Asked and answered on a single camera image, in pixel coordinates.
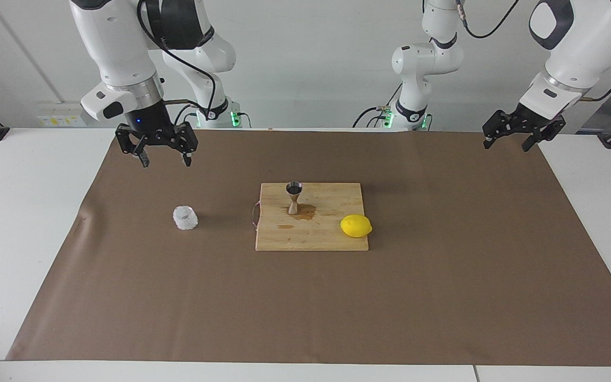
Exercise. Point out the brown paper table mat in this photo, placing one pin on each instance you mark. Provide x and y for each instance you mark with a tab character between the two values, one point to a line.
178	297

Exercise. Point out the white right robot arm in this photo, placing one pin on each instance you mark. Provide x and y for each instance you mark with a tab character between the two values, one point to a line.
114	53

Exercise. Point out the steel double jigger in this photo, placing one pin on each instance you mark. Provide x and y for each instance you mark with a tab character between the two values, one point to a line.
294	204

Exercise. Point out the white wall outlet box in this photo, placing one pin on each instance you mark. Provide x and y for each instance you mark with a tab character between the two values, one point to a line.
59	114

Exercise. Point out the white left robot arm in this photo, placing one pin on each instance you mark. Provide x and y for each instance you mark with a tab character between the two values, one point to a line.
576	53

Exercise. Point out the yellow lemon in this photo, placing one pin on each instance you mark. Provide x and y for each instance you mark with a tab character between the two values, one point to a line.
356	226

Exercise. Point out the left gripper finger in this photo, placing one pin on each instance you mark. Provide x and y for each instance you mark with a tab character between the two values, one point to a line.
548	131
500	124

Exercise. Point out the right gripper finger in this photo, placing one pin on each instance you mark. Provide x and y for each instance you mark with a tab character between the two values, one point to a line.
188	139
128	139

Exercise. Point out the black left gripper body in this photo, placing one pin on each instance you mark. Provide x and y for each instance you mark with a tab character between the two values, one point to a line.
531	122

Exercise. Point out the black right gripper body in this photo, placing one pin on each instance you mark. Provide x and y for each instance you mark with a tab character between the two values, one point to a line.
149	121

